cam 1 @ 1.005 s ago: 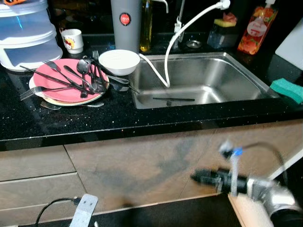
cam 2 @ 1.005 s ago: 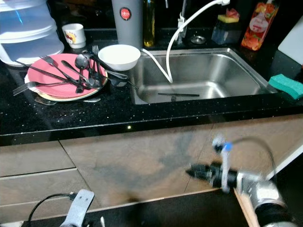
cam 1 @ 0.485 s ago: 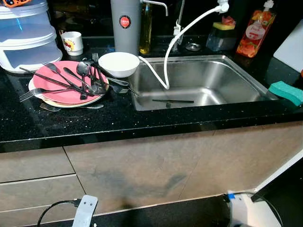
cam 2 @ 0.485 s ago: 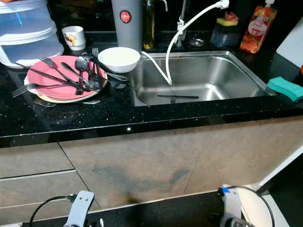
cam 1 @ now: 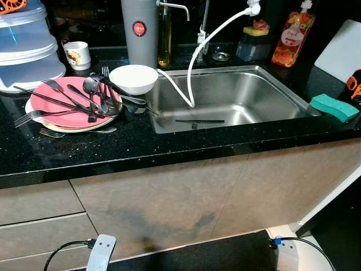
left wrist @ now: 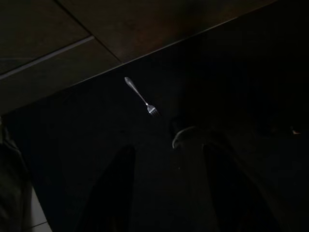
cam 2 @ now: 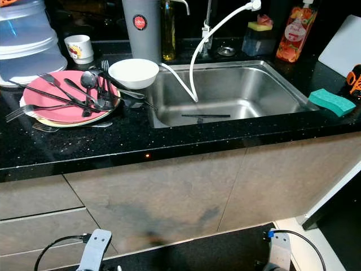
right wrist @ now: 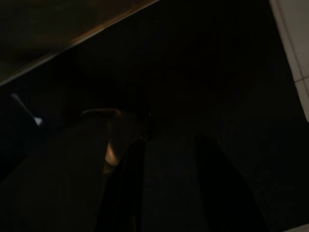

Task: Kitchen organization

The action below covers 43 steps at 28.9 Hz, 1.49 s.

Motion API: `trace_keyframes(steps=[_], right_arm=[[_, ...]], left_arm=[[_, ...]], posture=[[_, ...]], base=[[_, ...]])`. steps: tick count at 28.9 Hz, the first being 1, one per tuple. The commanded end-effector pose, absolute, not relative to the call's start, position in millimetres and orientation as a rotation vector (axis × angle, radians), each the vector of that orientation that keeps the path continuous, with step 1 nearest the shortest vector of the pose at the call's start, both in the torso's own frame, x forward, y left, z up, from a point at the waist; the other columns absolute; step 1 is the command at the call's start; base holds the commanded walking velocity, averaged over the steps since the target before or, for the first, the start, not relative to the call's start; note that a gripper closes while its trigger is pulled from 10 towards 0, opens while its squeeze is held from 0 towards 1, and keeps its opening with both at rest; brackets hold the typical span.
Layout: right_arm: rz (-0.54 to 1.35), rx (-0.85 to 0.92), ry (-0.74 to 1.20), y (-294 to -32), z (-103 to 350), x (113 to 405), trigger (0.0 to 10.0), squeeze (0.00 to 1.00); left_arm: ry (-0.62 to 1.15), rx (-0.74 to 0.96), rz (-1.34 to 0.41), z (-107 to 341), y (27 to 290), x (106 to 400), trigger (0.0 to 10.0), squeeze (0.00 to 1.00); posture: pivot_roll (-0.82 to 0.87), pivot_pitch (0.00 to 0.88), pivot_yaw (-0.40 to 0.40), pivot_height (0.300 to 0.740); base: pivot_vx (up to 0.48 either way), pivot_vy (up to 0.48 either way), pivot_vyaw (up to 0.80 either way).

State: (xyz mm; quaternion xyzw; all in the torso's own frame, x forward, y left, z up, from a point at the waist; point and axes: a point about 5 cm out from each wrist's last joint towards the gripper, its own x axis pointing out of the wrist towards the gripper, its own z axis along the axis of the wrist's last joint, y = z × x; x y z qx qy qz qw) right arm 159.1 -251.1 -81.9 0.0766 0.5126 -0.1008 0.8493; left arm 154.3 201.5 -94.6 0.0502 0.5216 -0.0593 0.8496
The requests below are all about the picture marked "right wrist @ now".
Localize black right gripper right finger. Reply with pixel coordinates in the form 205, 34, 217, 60
194, 132, 268, 232

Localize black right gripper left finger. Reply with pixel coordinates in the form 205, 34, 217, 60
96, 140, 147, 232

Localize black floor mat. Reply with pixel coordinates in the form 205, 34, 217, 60
0, 0, 307, 232

